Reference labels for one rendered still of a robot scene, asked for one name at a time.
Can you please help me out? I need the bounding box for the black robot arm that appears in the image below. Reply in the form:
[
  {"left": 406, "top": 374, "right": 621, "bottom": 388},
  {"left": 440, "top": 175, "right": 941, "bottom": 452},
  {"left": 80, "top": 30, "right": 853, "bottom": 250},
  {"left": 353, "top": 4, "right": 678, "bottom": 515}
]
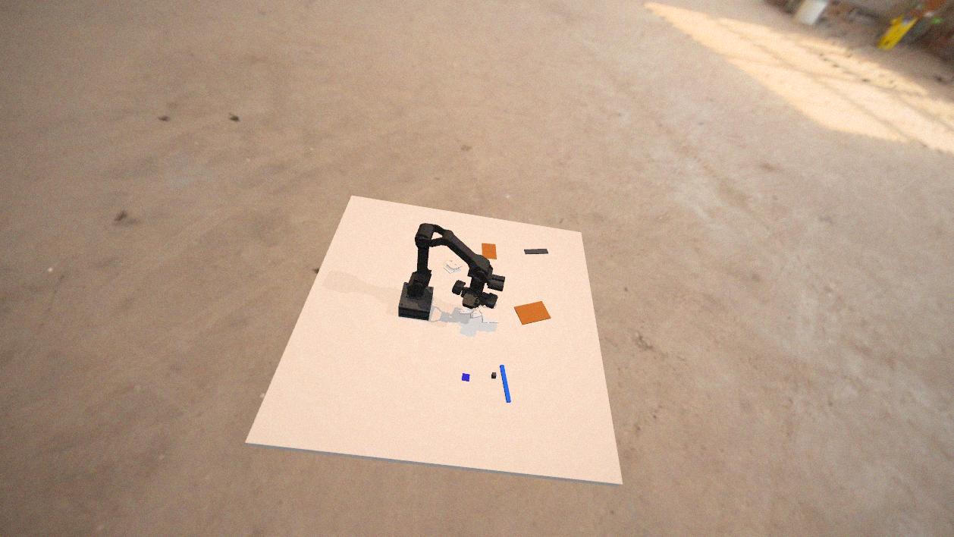
[{"left": 406, "top": 223, "right": 506, "bottom": 309}]

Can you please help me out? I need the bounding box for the blue flat bar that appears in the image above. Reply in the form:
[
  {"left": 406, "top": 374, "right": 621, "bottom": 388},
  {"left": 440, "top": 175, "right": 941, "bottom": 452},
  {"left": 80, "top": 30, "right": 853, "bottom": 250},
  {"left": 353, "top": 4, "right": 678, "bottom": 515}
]
[{"left": 500, "top": 365, "right": 511, "bottom": 403}]

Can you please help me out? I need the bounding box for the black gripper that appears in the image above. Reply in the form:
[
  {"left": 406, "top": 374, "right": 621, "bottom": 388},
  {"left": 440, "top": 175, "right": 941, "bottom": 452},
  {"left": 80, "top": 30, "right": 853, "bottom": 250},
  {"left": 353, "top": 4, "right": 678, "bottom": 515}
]
[{"left": 452, "top": 280, "right": 498, "bottom": 309}]

